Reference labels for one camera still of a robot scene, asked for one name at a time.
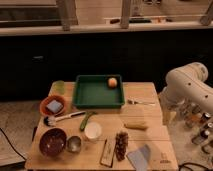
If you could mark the grey-blue folded cloth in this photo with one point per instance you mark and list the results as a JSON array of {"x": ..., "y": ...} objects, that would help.
[{"x": 139, "y": 158}]

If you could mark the small metal cup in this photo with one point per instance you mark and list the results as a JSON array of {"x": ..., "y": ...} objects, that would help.
[{"x": 74, "y": 144}]

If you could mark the metal fork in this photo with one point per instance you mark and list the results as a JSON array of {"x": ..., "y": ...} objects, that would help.
[{"x": 134, "y": 102}]

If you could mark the green plastic tray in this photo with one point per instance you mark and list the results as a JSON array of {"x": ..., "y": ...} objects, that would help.
[{"x": 92, "y": 91}]

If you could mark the dark purple bowl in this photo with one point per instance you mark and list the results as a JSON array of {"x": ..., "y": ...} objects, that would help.
[{"x": 53, "y": 142}]

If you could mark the green cucumber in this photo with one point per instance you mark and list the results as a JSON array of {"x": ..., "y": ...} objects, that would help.
[{"x": 85, "y": 120}]

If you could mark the orange peach fruit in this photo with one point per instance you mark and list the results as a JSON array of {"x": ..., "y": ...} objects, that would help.
[{"x": 112, "y": 82}]

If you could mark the yellow-green plastic cup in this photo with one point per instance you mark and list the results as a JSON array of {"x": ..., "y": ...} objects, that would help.
[{"x": 58, "y": 87}]

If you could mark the brown pine cone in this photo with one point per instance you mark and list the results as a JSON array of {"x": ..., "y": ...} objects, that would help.
[{"x": 121, "y": 145}]

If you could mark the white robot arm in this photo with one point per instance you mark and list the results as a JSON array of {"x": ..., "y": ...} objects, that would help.
[{"x": 186, "y": 83}]

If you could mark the blue sponge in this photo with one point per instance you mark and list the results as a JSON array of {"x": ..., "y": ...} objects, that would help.
[{"x": 54, "y": 106}]

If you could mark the orange bowl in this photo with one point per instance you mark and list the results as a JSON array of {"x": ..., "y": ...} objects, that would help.
[{"x": 44, "y": 111}]

